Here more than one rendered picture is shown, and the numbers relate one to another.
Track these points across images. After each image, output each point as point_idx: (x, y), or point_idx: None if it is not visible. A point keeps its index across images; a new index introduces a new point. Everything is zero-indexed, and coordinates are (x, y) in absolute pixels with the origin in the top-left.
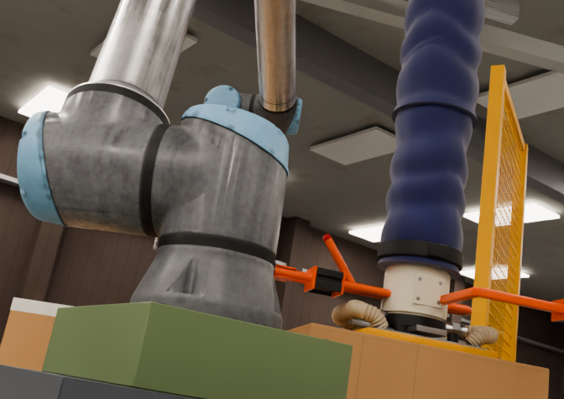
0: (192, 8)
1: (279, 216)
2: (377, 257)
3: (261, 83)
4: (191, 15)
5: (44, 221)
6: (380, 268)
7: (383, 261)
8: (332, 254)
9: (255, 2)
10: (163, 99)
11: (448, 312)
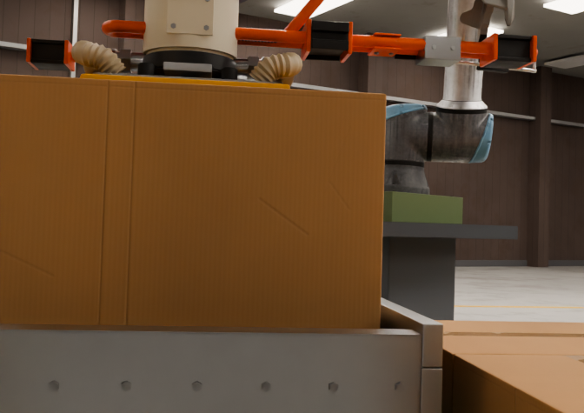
0: (447, 26)
1: None
2: None
3: None
4: (447, 27)
5: (479, 162)
6: None
7: None
8: (321, 3)
9: None
10: (443, 91)
11: (132, 33)
